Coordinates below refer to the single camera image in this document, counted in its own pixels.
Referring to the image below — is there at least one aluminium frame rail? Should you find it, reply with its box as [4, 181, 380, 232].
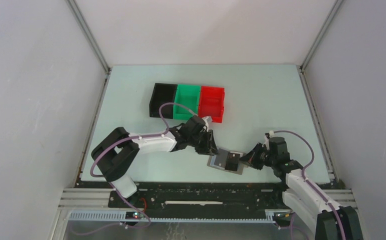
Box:
[57, 187, 323, 224]

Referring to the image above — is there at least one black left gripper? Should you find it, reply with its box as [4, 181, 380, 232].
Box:
[188, 129, 220, 157]

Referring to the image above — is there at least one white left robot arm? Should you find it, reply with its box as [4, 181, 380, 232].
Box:
[90, 115, 218, 208]

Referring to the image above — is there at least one green plastic bin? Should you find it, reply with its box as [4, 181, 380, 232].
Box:
[173, 84, 201, 120]

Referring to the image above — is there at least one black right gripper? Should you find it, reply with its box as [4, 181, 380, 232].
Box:
[238, 142, 277, 171]

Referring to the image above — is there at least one grey card in sleeve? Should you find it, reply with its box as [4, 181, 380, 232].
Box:
[211, 148, 229, 170]

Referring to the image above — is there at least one red plastic bin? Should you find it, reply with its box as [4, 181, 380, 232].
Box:
[198, 86, 225, 123]

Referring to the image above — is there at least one beige leather card holder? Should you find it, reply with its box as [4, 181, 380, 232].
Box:
[207, 147, 245, 175]

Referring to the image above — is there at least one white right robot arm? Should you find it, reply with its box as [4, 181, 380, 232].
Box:
[225, 136, 364, 240]

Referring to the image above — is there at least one black plastic bin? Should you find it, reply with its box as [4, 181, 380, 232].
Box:
[149, 82, 178, 118]

